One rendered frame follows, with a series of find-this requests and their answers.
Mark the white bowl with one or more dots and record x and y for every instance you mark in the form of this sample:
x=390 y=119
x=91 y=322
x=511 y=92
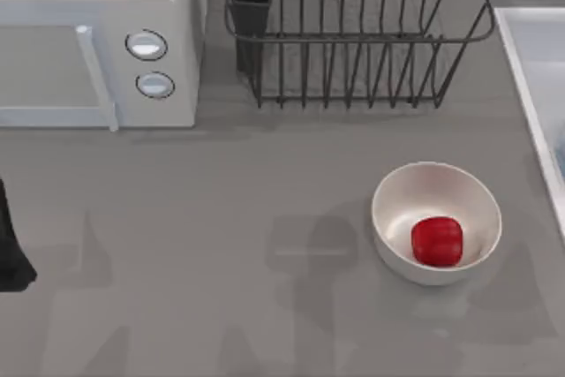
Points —
x=397 y=200

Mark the small microwave knob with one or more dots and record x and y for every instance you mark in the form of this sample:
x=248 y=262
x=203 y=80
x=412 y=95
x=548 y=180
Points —
x=155 y=85

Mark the pale microwave oven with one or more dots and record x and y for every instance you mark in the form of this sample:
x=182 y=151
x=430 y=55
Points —
x=185 y=19

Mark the large microwave knob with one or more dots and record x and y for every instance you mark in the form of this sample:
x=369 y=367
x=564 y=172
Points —
x=146 y=44

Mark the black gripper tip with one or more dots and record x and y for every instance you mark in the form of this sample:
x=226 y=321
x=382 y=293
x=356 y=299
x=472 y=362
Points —
x=9 y=258

